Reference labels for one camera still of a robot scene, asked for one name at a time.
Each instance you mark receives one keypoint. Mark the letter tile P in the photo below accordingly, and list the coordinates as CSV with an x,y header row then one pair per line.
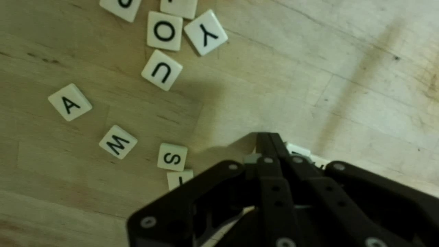
x,y
125,10

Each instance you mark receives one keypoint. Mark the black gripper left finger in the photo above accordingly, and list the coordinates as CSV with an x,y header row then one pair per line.
x,y
253,199

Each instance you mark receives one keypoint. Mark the letter tile S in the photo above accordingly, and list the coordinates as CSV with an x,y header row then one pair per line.
x,y
172,157

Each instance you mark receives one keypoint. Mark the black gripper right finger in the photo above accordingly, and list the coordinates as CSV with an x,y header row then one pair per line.
x,y
360,208

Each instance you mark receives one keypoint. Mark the letter tile U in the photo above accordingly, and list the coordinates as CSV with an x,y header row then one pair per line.
x,y
161,70

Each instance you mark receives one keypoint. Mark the letter tile M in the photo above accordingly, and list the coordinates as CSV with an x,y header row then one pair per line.
x,y
118,142

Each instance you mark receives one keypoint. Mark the letter tile L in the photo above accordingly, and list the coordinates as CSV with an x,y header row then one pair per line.
x,y
184,9

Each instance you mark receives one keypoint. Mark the letter tile A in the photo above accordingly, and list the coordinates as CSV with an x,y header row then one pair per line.
x,y
70,102

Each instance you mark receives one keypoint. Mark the letter tile E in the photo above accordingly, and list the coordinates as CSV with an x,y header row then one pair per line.
x,y
297,150

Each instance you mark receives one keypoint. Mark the letter tile Y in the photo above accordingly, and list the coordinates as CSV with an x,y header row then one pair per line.
x,y
206,33

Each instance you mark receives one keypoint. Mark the letter tile O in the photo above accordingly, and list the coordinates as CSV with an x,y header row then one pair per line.
x,y
163,31

